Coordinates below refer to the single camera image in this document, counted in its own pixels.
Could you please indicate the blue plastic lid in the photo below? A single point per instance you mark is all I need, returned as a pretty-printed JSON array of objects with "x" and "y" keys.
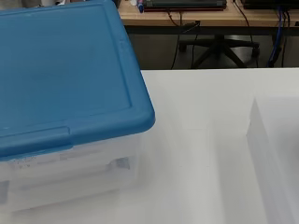
[{"x": 62, "y": 71}]

